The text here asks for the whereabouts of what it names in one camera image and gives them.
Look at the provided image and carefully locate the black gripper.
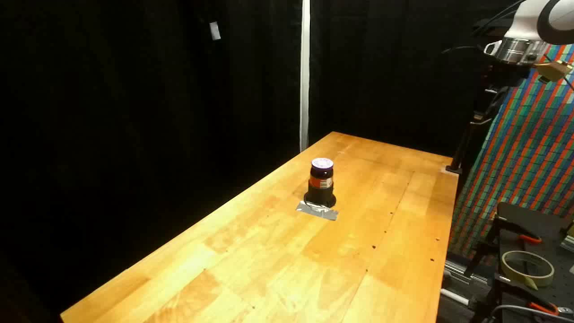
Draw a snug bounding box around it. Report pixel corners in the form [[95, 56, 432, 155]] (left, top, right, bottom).
[[486, 60, 531, 92]]

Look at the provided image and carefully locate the white vertical pole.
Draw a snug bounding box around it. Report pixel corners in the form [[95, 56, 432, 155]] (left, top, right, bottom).
[[298, 0, 312, 153]]

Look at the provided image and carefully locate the aluminium rail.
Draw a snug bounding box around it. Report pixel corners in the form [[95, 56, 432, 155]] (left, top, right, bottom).
[[439, 257, 480, 309]]

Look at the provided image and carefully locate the black clamp with orange handle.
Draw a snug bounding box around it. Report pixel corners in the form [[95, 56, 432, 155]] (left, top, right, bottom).
[[464, 216, 545, 279], [472, 277, 563, 323]]

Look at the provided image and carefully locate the brown cup with purple lid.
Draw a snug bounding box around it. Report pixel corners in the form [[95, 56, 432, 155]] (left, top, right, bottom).
[[303, 157, 339, 211]]

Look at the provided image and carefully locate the wooden camera mount block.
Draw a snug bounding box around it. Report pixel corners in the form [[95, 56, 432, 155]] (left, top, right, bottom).
[[533, 60, 572, 85]]

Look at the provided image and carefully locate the colourful striped cloth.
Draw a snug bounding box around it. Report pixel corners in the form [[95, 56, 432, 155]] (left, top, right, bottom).
[[450, 42, 574, 263]]

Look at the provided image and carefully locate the beige masking tape roll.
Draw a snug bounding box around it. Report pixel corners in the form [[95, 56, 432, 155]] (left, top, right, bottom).
[[500, 248, 556, 293]]

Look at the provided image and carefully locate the black camera tripod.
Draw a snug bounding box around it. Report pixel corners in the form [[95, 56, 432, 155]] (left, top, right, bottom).
[[445, 83, 509, 176]]

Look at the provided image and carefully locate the dark grey platform plate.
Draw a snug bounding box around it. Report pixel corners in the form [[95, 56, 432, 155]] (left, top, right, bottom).
[[495, 202, 574, 254]]

